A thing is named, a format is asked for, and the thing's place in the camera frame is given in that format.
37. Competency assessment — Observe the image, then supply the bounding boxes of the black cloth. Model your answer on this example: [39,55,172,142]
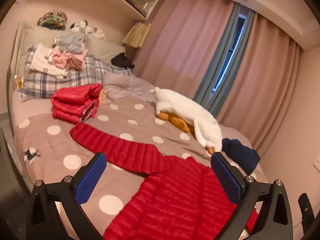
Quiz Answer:
[111,52,135,70]

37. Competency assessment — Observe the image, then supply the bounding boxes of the patterned bag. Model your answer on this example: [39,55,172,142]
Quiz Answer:
[37,10,68,30]

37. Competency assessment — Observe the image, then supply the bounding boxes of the grey quilt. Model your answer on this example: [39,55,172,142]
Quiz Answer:
[102,73,157,103]

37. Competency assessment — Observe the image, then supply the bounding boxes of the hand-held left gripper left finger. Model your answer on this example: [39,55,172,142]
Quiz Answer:
[26,152,107,240]

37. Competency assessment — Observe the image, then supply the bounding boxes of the pink curtain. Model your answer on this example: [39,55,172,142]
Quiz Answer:
[132,0,237,100]
[215,12,304,153]

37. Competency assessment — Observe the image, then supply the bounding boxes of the blue-grey clothes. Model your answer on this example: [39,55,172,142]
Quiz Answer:
[52,33,85,54]

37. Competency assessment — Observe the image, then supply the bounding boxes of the plaid pillow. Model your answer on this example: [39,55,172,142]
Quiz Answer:
[19,44,133,103]

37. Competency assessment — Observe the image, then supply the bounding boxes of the black and white plush toy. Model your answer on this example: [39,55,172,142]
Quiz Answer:
[70,20,93,34]

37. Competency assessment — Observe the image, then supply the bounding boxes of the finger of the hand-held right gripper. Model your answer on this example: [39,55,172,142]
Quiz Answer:
[297,193,315,235]

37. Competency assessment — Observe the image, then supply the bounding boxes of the folded white clothes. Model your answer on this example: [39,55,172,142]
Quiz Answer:
[29,43,69,78]

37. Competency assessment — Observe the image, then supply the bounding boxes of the white goose plush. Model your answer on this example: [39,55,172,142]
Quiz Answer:
[149,87,223,155]

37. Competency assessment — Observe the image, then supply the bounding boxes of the cream plush toy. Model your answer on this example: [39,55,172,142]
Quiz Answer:
[92,26,106,40]

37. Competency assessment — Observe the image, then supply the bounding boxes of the polka dot blanket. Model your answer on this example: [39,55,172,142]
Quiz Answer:
[14,96,253,240]

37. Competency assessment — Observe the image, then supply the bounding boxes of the pink bed sheet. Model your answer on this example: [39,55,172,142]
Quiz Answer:
[9,90,269,188]

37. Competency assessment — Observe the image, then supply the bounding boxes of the blue curtain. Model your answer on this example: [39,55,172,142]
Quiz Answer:
[192,2,254,115]

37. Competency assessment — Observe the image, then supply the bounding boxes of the window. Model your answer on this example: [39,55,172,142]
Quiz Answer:
[212,14,247,93]

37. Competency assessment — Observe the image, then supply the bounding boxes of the folded red down jacket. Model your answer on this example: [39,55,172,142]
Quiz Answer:
[51,84,102,125]

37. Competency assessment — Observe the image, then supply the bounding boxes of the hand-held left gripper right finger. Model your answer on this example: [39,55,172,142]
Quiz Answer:
[210,151,293,240]

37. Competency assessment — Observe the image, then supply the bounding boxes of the red down jacket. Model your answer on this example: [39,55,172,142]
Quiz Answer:
[51,84,102,125]
[69,122,258,240]

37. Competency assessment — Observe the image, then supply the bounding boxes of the navy cloth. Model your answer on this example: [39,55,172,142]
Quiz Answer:
[221,138,261,175]

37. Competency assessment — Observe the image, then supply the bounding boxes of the pleated lamp shade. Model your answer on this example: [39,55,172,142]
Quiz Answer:
[122,22,152,48]

